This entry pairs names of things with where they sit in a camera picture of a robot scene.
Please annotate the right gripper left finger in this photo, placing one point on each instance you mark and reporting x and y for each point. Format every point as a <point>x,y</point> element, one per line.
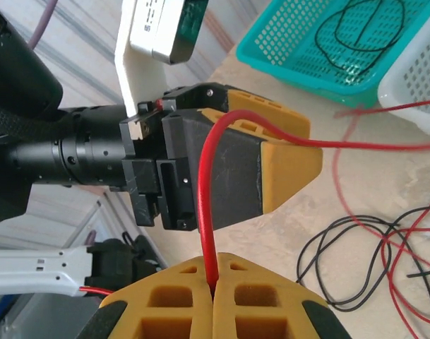
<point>172,296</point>

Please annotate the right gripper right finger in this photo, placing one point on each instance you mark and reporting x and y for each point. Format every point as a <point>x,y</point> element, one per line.
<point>257,296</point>

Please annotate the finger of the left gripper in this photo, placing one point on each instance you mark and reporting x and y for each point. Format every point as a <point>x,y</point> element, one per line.
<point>236,176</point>
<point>278,120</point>

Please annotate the white and black robot link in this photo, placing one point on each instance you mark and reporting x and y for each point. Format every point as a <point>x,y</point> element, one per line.
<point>31,270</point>

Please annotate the teal plastic basket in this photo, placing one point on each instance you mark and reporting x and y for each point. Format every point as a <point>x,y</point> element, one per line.
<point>271,42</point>

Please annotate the white plastic basket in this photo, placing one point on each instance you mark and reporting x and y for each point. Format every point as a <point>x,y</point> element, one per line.
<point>412,81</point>

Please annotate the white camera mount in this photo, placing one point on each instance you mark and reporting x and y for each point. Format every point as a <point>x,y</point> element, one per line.
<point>137,81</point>

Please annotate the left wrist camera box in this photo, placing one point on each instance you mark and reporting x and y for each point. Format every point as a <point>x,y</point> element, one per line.
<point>158,28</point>

